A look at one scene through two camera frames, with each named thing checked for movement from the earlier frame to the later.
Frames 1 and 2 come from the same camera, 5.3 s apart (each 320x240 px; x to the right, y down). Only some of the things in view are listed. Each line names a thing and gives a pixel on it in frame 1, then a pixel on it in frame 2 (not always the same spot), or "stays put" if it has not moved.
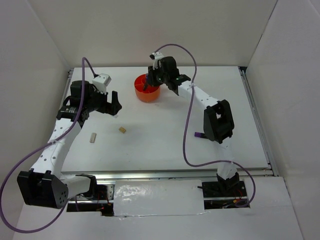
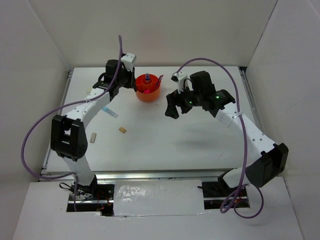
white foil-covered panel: x=160 y=197 stays put
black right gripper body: x=157 y=77 to x=191 y=98
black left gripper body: x=100 y=103 to x=126 y=79
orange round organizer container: x=151 y=93 stays put
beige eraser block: x=93 y=137 stays put
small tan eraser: x=122 y=129 stays put
